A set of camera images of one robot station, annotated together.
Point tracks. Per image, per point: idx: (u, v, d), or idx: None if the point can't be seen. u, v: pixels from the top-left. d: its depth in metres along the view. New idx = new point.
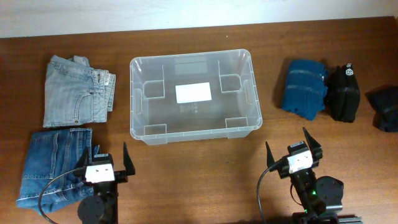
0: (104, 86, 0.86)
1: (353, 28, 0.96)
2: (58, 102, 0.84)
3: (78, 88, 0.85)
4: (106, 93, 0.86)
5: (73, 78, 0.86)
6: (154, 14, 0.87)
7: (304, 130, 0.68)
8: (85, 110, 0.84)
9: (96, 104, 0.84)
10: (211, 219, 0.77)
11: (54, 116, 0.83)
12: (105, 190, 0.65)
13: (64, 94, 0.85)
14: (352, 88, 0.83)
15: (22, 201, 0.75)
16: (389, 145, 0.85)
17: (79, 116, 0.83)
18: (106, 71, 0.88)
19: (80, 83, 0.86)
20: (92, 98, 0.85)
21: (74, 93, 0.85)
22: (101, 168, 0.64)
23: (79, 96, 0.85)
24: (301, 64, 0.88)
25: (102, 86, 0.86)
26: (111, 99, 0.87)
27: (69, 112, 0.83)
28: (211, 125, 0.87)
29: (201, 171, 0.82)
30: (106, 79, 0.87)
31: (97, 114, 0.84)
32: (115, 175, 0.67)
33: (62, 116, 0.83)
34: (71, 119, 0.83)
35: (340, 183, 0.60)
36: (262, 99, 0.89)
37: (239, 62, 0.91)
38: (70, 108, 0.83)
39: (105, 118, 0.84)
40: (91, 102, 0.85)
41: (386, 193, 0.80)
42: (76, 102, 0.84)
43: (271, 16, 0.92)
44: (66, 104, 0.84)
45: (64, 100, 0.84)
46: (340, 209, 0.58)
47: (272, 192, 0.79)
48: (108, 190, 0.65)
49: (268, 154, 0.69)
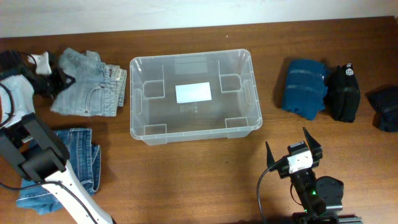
0: (115, 82, 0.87)
1: (353, 28, 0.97)
2: (68, 92, 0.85)
3: (89, 81, 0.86)
4: (117, 89, 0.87)
5: (84, 70, 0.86)
6: (154, 14, 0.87)
7: (304, 130, 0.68)
8: (95, 102, 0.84)
9: (106, 98, 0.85)
10: (211, 219, 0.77)
11: (65, 106, 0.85)
12: (55, 158, 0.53)
13: (76, 86, 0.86)
14: (352, 87, 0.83)
15: (21, 201, 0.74)
16: (389, 145, 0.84)
17: (90, 107, 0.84)
18: (118, 66, 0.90)
19: (91, 76, 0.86)
20: (103, 93, 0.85)
21: (85, 85, 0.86)
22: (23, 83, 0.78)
23: (90, 89, 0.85)
24: (301, 64, 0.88)
25: (113, 81, 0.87)
26: (122, 96, 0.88)
27: (79, 102, 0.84)
28: (211, 124, 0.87)
29: (201, 171, 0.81)
30: (117, 74, 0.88)
31: (108, 107, 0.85)
32: (33, 175, 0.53)
33: (73, 106, 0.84)
34: (82, 109, 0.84)
35: (340, 183, 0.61)
36: (262, 99, 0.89)
37: (239, 62, 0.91)
38: (81, 99, 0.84)
39: (115, 112, 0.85)
40: (101, 96, 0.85)
41: (387, 193, 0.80)
42: (87, 95, 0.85)
43: (271, 15, 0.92)
44: (76, 94, 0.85)
45: (76, 91, 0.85)
46: (340, 209, 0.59)
47: (271, 191, 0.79)
48: (56, 155, 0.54)
49: (268, 154, 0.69)
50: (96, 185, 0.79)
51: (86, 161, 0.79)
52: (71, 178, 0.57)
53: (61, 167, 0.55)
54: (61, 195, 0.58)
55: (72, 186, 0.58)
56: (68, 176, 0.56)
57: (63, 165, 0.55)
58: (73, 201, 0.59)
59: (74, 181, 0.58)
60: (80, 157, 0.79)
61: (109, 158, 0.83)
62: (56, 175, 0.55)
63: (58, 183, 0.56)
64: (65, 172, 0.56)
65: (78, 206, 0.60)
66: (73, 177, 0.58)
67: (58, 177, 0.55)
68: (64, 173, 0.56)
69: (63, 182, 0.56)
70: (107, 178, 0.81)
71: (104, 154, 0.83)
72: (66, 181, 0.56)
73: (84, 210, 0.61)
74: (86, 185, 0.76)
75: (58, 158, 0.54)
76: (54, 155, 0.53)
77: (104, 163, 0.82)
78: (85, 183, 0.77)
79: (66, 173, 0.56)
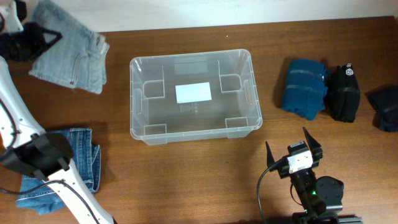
0: (100, 55, 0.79)
1: (352, 28, 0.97)
2: (50, 52, 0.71)
3: (75, 45, 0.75)
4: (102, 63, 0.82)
5: (70, 28, 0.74)
6: (154, 14, 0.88)
7: (304, 130, 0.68)
8: (82, 72, 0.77)
9: (93, 71, 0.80)
10: (211, 219, 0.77)
11: (45, 69, 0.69)
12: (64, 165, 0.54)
13: (62, 44, 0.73)
14: (351, 87, 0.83)
15: (21, 201, 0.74)
16: (389, 145, 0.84)
17: (76, 78, 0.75)
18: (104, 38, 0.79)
19: (78, 39, 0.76)
20: (89, 63, 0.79)
21: (73, 47, 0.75)
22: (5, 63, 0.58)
23: (78, 54, 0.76)
24: (301, 64, 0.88)
25: (99, 54, 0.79)
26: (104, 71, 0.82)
27: (65, 68, 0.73)
28: (211, 124, 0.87)
29: (201, 171, 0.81)
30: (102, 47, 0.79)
31: (95, 82, 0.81)
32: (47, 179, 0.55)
33: (55, 71, 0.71)
34: (67, 78, 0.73)
35: (340, 183, 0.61)
36: (262, 99, 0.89)
37: (239, 62, 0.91)
38: (66, 65, 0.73)
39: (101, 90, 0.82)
40: (87, 65, 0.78)
41: (387, 193, 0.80)
42: (75, 61, 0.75)
43: (271, 15, 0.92)
44: (61, 58, 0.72)
45: (61, 53, 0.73)
46: (340, 209, 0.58)
47: (271, 191, 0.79)
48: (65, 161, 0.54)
49: (268, 154, 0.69)
50: (96, 185, 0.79)
51: (86, 161, 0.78)
52: (73, 177, 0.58)
53: (66, 166, 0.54)
54: (64, 193, 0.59)
55: (75, 185, 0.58)
56: (71, 175, 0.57)
57: (67, 163, 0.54)
58: (76, 200, 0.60)
59: (77, 180, 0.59)
60: (80, 157, 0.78)
61: (109, 158, 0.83)
62: (58, 175, 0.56)
63: (61, 182, 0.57)
64: (69, 170, 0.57)
65: (81, 205, 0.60)
66: (76, 176, 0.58)
67: (61, 175, 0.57)
68: (68, 172, 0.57)
69: (66, 180, 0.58)
70: (107, 178, 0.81)
71: (104, 154, 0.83)
72: (69, 180, 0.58)
73: (86, 209, 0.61)
74: (86, 186, 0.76)
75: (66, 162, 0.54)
76: (64, 163, 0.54)
77: (104, 163, 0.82)
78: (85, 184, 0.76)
79: (70, 172, 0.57)
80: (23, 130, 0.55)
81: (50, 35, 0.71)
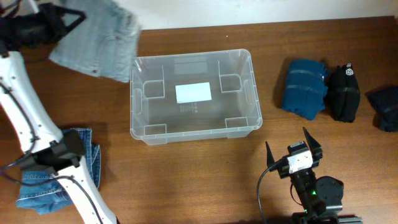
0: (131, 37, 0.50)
1: (352, 27, 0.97)
2: (70, 37, 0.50)
3: (99, 21, 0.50)
4: (129, 48, 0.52)
5: (97, 4, 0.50)
6: (154, 13, 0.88)
7: (305, 130, 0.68)
8: (107, 60, 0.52)
9: (121, 55, 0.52)
10: (211, 219, 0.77)
11: (67, 55, 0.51)
12: (74, 162, 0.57)
13: (84, 25, 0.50)
14: (351, 87, 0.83)
15: (22, 201, 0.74)
16: (389, 145, 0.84)
17: (101, 66, 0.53)
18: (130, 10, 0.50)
19: (103, 14, 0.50)
20: (118, 47, 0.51)
21: (96, 26, 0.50)
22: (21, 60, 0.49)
23: (103, 37, 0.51)
24: (301, 64, 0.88)
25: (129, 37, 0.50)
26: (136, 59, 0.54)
27: (87, 55, 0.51)
28: (211, 124, 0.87)
29: (201, 171, 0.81)
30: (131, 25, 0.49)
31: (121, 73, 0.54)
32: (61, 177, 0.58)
33: (78, 59, 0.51)
34: (87, 66, 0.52)
35: (340, 184, 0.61)
36: (262, 99, 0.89)
37: (239, 62, 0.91)
38: (91, 51, 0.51)
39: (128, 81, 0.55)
40: (115, 51, 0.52)
41: (387, 193, 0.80)
42: (100, 47, 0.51)
43: (271, 15, 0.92)
44: (84, 43, 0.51)
45: (81, 39, 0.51)
46: (340, 209, 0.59)
47: (271, 191, 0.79)
48: (76, 159, 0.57)
49: (268, 154, 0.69)
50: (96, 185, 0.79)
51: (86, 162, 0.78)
52: (83, 175, 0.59)
53: (76, 163, 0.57)
54: (71, 190, 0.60)
55: (83, 183, 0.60)
56: (81, 172, 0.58)
57: (77, 160, 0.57)
58: (83, 197, 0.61)
59: (86, 177, 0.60)
60: None
61: (109, 158, 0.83)
62: (68, 171, 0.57)
63: (71, 178, 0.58)
64: (79, 167, 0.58)
65: (87, 202, 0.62)
66: (84, 173, 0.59)
67: (71, 172, 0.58)
68: (78, 168, 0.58)
69: (75, 177, 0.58)
70: (107, 178, 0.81)
71: (104, 154, 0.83)
72: (78, 177, 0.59)
73: (92, 207, 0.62)
74: None
75: (76, 159, 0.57)
76: (74, 160, 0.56)
77: (104, 163, 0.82)
78: None
79: (80, 169, 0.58)
80: (42, 137, 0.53)
81: (70, 16, 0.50)
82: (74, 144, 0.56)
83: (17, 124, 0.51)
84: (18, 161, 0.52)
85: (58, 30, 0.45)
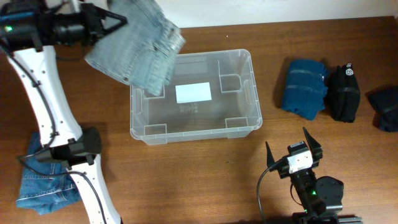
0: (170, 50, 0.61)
1: (352, 27, 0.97)
2: (108, 42, 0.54)
3: (140, 33, 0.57)
4: (169, 61, 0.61)
5: (141, 13, 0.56)
6: None
7: (305, 130, 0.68)
8: (142, 69, 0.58)
9: (156, 66, 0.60)
10: (211, 219, 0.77)
11: (102, 57, 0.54)
12: (89, 160, 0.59)
13: (124, 32, 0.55)
14: (352, 87, 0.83)
15: (21, 201, 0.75)
16: (389, 145, 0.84)
17: (134, 74, 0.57)
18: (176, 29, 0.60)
19: (146, 27, 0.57)
20: (155, 58, 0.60)
21: (137, 37, 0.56)
22: (54, 55, 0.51)
23: (142, 45, 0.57)
24: (301, 64, 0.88)
25: (168, 50, 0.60)
26: (170, 70, 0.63)
27: (122, 61, 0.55)
28: (211, 124, 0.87)
29: (201, 171, 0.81)
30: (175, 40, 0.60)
31: (154, 83, 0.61)
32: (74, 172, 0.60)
33: (112, 63, 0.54)
34: (121, 73, 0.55)
35: (340, 184, 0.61)
36: (262, 99, 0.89)
37: (239, 62, 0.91)
38: (125, 57, 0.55)
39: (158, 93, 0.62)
40: (152, 61, 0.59)
41: (387, 193, 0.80)
42: (135, 55, 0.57)
43: (271, 15, 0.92)
44: (121, 49, 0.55)
45: (119, 44, 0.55)
46: (340, 209, 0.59)
47: (271, 191, 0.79)
48: (91, 157, 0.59)
49: (268, 154, 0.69)
50: None
51: None
52: (95, 173, 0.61)
53: (90, 160, 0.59)
54: (81, 186, 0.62)
55: (94, 180, 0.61)
56: (93, 170, 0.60)
57: (92, 158, 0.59)
58: (91, 195, 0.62)
59: (97, 176, 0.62)
60: None
61: (109, 158, 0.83)
62: (81, 167, 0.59)
63: (83, 174, 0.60)
64: (92, 165, 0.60)
65: (94, 200, 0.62)
66: (96, 172, 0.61)
67: (84, 168, 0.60)
68: (92, 167, 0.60)
69: (87, 174, 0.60)
70: (107, 178, 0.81)
71: (104, 154, 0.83)
72: (90, 174, 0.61)
73: (97, 205, 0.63)
74: None
75: (91, 157, 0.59)
76: (90, 158, 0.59)
77: (104, 163, 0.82)
78: None
79: (93, 167, 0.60)
80: (61, 134, 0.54)
81: (110, 20, 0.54)
82: (92, 144, 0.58)
83: (40, 117, 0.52)
84: (36, 154, 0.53)
85: (92, 30, 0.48)
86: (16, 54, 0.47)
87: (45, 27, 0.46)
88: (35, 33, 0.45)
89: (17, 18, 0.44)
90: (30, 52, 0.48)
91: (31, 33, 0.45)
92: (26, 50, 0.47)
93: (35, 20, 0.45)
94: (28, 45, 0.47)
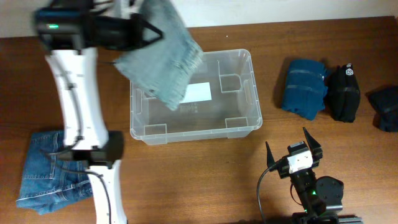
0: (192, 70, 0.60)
1: (353, 27, 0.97)
2: (142, 51, 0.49)
3: (170, 50, 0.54)
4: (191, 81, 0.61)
5: (175, 30, 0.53)
6: None
7: (304, 131, 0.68)
8: (168, 86, 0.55)
9: (181, 86, 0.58)
10: (211, 219, 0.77)
11: (132, 68, 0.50)
12: (109, 164, 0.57)
13: (159, 46, 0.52)
14: (351, 87, 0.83)
15: (21, 201, 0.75)
16: (389, 145, 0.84)
17: (158, 89, 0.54)
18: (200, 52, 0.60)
19: (177, 45, 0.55)
20: (181, 77, 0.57)
21: (167, 53, 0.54)
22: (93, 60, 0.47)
23: (170, 62, 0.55)
24: (301, 64, 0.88)
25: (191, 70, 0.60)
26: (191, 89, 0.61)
27: (152, 75, 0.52)
28: (211, 124, 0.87)
29: (201, 171, 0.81)
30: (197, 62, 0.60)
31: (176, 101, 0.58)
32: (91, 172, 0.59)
33: (142, 76, 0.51)
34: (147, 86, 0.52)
35: (341, 184, 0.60)
36: (262, 98, 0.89)
37: (239, 62, 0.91)
38: (153, 71, 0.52)
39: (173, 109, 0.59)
40: (178, 80, 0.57)
41: (387, 193, 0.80)
42: (163, 71, 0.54)
43: (271, 15, 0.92)
44: (152, 62, 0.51)
45: (152, 58, 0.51)
46: (340, 209, 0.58)
47: (271, 191, 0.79)
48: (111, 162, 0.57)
49: (268, 154, 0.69)
50: None
51: None
52: (112, 177, 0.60)
53: (109, 165, 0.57)
54: (96, 186, 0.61)
55: (110, 184, 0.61)
56: (111, 174, 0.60)
57: (111, 164, 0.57)
58: (102, 196, 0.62)
59: (113, 180, 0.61)
60: None
61: None
62: (99, 170, 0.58)
63: (100, 177, 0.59)
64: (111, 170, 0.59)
65: (105, 202, 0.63)
66: (113, 177, 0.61)
67: (102, 172, 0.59)
68: (110, 171, 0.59)
69: (104, 177, 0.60)
70: None
71: None
72: (107, 177, 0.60)
73: (107, 207, 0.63)
74: (86, 186, 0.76)
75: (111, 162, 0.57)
76: (109, 163, 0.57)
77: None
78: (85, 183, 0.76)
79: (111, 172, 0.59)
80: (86, 137, 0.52)
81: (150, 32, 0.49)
82: (114, 152, 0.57)
83: (68, 119, 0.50)
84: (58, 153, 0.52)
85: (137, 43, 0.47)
86: (55, 53, 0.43)
87: (89, 30, 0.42)
88: (77, 35, 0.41)
89: (61, 15, 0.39)
90: (68, 54, 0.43)
91: (73, 35, 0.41)
92: (65, 50, 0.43)
93: (79, 21, 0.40)
94: (69, 45, 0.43)
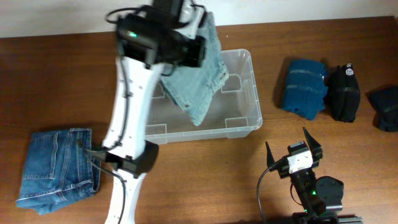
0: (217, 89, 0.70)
1: (354, 27, 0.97)
2: (188, 71, 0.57)
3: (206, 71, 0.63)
4: None
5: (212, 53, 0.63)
6: None
7: (304, 130, 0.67)
8: (199, 100, 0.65)
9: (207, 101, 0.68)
10: (211, 219, 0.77)
11: (178, 84, 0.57)
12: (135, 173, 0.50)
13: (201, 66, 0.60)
14: (352, 87, 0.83)
15: (21, 201, 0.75)
16: (389, 145, 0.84)
17: (193, 104, 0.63)
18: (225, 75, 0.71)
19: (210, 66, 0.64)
20: (208, 94, 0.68)
21: (203, 73, 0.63)
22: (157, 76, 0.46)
23: (203, 81, 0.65)
24: (301, 64, 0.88)
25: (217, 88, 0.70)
26: None
27: (191, 92, 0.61)
28: (211, 125, 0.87)
29: (201, 171, 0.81)
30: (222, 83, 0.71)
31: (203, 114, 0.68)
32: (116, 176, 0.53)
33: (184, 91, 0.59)
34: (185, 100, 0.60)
35: (340, 184, 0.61)
36: (262, 98, 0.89)
37: (239, 61, 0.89)
38: (193, 88, 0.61)
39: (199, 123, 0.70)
40: (206, 96, 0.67)
41: (387, 193, 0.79)
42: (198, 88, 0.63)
43: (271, 15, 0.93)
44: (193, 80, 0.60)
45: (193, 76, 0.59)
46: (340, 209, 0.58)
47: (271, 191, 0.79)
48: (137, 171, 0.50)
49: (268, 154, 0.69)
50: (96, 185, 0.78)
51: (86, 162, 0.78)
52: (136, 183, 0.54)
53: (135, 174, 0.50)
54: (117, 188, 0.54)
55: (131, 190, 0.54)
56: (136, 180, 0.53)
57: (137, 174, 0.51)
58: (119, 199, 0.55)
59: (135, 187, 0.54)
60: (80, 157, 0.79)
61: None
62: (125, 175, 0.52)
63: (123, 181, 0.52)
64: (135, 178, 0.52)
65: (120, 206, 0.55)
66: (137, 184, 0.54)
67: (126, 176, 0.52)
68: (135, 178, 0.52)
69: (127, 182, 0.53)
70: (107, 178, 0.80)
71: None
72: (130, 183, 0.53)
73: (120, 210, 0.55)
74: (86, 186, 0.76)
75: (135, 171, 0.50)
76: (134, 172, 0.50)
77: None
78: (85, 183, 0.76)
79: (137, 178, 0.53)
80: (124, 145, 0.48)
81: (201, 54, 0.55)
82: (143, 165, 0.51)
83: (115, 122, 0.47)
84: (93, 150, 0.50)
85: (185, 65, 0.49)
86: (126, 60, 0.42)
87: (164, 46, 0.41)
88: (152, 50, 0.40)
89: (146, 28, 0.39)
90: (138, 65, 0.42)
91: (148, 50, 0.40)
92: (136, 60, 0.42)
93: (159, 39, 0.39)
94: (141, 58, 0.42)
